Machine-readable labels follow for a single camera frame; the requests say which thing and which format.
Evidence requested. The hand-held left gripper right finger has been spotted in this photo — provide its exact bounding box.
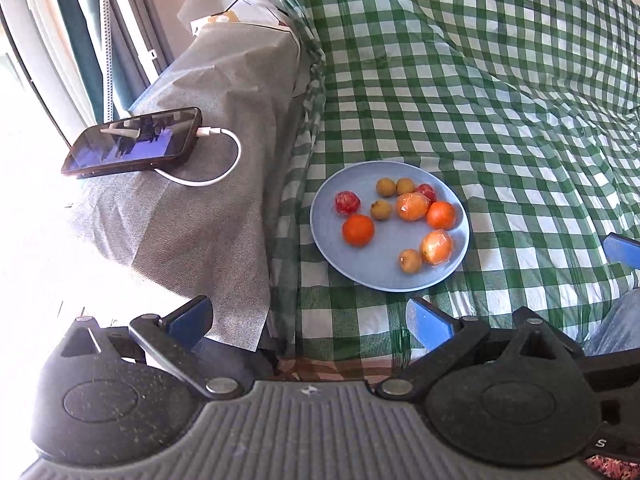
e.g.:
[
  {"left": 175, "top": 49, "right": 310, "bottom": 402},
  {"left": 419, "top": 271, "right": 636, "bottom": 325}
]
[{"left": 375, "top": 297, "right": 586, "bottom": 402}]

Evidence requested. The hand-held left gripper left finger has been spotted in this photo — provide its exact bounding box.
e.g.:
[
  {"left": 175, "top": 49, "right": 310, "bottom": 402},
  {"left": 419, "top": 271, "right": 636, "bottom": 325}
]
[{"left": 60, "top": 295, "right": 242, "bottom": 397}]

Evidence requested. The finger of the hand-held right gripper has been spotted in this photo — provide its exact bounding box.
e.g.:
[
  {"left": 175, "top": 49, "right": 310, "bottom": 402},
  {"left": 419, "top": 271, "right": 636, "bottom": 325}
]
[{"left": 602, "top": 232, "right": 640, "bottom": 291}]

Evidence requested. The light blue plate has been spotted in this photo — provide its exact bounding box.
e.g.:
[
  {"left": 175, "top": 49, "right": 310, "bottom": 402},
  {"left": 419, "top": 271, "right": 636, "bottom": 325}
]
[{"left": 309, "top": 161, "right": 471, "bottom": 293}]

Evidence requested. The plastic-wrapped orange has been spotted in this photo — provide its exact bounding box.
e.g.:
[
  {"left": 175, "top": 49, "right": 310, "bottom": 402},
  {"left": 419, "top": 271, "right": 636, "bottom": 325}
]
[
  {"left": 420, "top": 229, "right": 454, "bottom": 267},
  {"left": 396, "top": 192, "right": 432, "bottom": 222}
]

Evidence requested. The bare mandarin orange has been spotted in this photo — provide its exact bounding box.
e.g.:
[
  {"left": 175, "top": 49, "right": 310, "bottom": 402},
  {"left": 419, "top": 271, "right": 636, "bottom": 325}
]
[
  {"left": 342, "top": 214, "right": 375, "bottom": 248},
  {"left": 426, "top": 201, "right": 457, "bottom": 231}
]

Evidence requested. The red patterned cloth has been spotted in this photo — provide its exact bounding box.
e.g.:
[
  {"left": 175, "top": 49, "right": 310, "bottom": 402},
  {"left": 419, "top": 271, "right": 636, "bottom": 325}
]
[{"left": 585, "top": 452, "right": 640, "bottom": 480}]

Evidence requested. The person's jeans leg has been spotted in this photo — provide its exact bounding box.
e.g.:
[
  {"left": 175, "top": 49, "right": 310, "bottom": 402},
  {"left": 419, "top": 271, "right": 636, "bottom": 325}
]
[{"left": 582, "top": 287, "right": 640, "bottom": 359}]

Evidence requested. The brown plaid cloth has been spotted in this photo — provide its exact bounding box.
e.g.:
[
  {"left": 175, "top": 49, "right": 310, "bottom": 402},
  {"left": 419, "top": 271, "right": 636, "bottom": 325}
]
[{"left": 272, "top": 357, "right": 407, "bottom": 387}]

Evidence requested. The grey fabric cover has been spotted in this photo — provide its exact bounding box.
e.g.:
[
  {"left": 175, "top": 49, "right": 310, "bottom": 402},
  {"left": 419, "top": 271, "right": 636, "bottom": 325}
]
[{"left": 65, "top": 25, "right": 327, "bottom": 354}]

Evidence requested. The black smartphone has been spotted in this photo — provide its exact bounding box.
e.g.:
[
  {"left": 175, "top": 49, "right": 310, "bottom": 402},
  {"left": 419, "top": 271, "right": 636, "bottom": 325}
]
[{"left": 61, "top": 106, "right": 203, "bottom": 180}]

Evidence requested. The green checked cloth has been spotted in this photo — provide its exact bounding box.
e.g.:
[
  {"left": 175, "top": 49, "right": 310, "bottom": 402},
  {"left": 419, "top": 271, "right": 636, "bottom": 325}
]
[{"left": 260, "top": 0, "right": 640, "bottom": 367}]

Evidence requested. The teal curtain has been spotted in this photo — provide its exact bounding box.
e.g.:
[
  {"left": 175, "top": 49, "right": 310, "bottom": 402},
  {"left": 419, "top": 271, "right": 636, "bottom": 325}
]
[{"left": 47, "top": 0, "right": 147, "bottom": 117}]

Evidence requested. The white charging cable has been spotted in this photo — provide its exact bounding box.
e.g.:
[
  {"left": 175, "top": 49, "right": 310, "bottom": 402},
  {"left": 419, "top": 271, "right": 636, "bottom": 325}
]
[{"left": 152, "top": 126, "right": 243, "bottom": 188}]

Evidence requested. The white braided cord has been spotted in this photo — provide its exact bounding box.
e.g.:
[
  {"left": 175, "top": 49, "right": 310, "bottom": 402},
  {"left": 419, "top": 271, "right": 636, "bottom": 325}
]
[{"left": 97, "top": 0, "right": 117, "bottom": 122}]

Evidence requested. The thin black cable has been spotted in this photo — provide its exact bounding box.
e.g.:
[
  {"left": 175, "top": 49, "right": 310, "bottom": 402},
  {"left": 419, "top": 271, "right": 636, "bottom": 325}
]
[{"left": 0, "top": 9, "right": 71, "bottom": 150}]

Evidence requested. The grey window frame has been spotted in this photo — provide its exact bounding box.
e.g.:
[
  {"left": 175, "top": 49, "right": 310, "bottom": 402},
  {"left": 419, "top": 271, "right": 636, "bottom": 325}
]
[{"left": 107, "top": 0, "right": 174, "bottom": 77}]

